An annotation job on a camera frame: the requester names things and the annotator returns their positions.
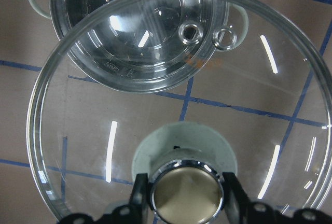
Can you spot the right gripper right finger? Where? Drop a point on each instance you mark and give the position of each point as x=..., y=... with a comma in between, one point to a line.
x=236, y=200

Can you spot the steel pot with handles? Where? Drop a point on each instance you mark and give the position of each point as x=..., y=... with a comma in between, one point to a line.
x=147, y=46

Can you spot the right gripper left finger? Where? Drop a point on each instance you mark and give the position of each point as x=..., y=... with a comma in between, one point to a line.
x=139, y=198

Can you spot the glass pot lid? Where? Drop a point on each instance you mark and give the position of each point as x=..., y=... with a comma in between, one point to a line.
x=261, y=111

